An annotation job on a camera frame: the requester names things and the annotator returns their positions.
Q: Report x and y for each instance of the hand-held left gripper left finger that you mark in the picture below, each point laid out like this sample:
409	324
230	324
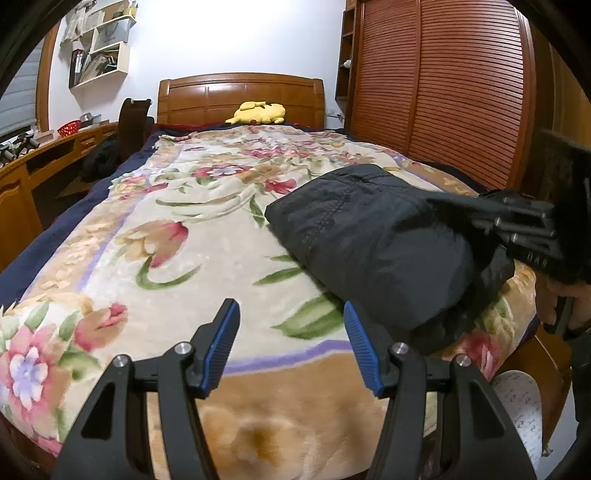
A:
218	355

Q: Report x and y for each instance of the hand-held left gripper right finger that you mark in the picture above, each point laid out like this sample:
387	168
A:
364	355

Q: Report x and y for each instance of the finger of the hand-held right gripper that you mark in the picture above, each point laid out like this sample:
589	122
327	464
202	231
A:
517	230
517	203

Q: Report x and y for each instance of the dark grey jacket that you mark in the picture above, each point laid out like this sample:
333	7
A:
369	240

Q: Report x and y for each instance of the person's right hand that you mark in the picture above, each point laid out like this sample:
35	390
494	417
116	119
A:
547	302

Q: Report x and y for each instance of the floral plush blanket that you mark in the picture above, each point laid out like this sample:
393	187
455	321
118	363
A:
184	258

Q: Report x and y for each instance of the wooden louvered wardrobe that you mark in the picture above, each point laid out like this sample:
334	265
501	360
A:
438	92

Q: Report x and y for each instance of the wooden bed footboard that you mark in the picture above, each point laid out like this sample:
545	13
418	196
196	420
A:
551	364

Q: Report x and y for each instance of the navy bedsheet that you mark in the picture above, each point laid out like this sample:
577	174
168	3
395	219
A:
46	240

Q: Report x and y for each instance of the black bag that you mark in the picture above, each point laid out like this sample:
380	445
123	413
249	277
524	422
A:
99	159

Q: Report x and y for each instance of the narrow wooden shelf unit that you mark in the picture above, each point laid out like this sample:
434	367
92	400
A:
345	50

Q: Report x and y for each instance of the dark brown chair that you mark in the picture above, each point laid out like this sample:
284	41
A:
134	129

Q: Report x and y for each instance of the yellow plush toy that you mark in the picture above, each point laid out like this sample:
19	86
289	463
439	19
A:
258	113

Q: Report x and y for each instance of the wooden bed headboard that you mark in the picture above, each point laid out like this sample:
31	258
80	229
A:
221	99

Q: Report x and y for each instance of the wooden desk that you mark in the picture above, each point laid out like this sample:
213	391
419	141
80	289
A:
23	184

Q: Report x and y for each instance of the grey metal container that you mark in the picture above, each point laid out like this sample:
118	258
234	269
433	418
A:
90	118

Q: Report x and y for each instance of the red basket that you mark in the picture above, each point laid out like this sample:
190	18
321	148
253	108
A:
69	129

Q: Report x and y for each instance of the dark dumbbells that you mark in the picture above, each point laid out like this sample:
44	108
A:
16	145

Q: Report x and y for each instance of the window blinds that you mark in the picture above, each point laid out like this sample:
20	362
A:
18	97

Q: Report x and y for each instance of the white wall shelf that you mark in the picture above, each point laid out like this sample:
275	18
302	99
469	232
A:
108	55

